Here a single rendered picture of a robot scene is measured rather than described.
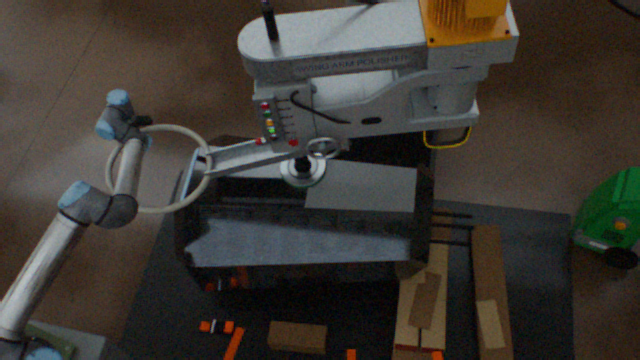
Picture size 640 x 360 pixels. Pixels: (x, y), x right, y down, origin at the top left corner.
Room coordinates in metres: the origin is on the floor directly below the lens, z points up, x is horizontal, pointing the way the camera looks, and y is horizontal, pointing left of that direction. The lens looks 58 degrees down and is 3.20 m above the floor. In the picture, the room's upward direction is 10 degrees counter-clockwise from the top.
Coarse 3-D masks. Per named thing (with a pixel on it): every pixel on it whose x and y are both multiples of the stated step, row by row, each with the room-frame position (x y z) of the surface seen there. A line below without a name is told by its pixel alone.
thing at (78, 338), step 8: (32, 320) 1.04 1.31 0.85; (40, 328) 0.99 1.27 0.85; (48, 328) 0.99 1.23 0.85; (56, 328) 0.98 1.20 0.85; (64, 328) 0.97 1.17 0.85; (56, 336) 0.95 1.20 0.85; (64, 336) 0.94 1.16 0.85; (72, 336) 0.93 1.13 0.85; (80, 336) 0.93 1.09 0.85; (88, 336) 0.92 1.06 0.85; (96, 336) 0.91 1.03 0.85; (80, 344) 0.89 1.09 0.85; (88, 344) 0.89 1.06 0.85; (96, 344) 0.88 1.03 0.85; (104, 344) 0.88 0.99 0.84; (112, 344) 0.89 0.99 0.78; (80, 352) 0.86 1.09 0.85; (88, 352) 0.85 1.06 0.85; (96, 352) 0.85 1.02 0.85; (104, 352) 0.85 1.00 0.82; (112, 352) 0.87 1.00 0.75; (120, 352) 0.89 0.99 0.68
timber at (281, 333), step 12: (276, 324) 1.08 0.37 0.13; (288, 324) 1.07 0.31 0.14; (300, 324) 1.05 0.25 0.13; (276, 336) 1.01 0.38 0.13; (288, 336) 1.00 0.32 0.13; (300, 336) 0.99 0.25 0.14; (312, 336) 0.98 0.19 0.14; (324, 336) 0.97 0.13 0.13; (276, 348) 0.98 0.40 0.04; (288, 348) 0.96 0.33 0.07; (300, 348) 0.94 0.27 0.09; (312, 348) 0.92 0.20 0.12; (324, 348) 0.91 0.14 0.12
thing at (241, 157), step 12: (240, 144) 1.65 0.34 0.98; (252, 144) 1.64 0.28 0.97; (264, 144) 1.63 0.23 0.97; (216, 156) 1.66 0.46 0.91; (228, 156) 1.64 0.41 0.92; (240, 156) 1.62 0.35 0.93; (252, 156) 1.59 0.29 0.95; (264, 156) 1.57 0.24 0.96; (276, 156) 1.52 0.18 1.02; (288, 156) 1.51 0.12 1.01; (300, 156) 1.51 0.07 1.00; (216, 168) 1.56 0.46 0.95; (228, 168) 1.54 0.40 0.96; (240, 168) 1.54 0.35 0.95
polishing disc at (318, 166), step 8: (288, 160) 1.61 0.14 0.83; (312, 160) 1.59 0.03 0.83; (320, 160) 1.58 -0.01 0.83; (288, 168) 1.57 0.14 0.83; (312, 168) 1.54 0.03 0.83; (320, 168) 1.54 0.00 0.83; (288, 176) 1.53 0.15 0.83; (296, 176) 1.52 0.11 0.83; (304, 176) 1.51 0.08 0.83; (312, 176) 1.50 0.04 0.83; (320, 176) 1.49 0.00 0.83; (296, 184) 1.47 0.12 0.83; (304, 184) 1.47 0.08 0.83
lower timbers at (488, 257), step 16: (448, 240) 1.38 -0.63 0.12; (480, 240) 1.35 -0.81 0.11; (496, 240) 1.33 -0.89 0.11; (448, 256) 1.29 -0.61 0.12; (480, 256) 1.26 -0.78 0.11; (496, 256) 1.24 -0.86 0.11; (480, 272) 1.17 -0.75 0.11; (496, 272) 1.15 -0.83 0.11; (480, 288) 1.08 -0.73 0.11; (496, 288) 1.06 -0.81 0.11; (496, 304) 0.98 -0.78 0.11; (480, 336) 0.83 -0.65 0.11; (400, 352) 0.82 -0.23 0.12; (416, 352) 0.81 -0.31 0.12; (480, 352) 0.75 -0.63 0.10; (496, 352) 0.74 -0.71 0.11; (512, 352) 0.73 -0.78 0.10
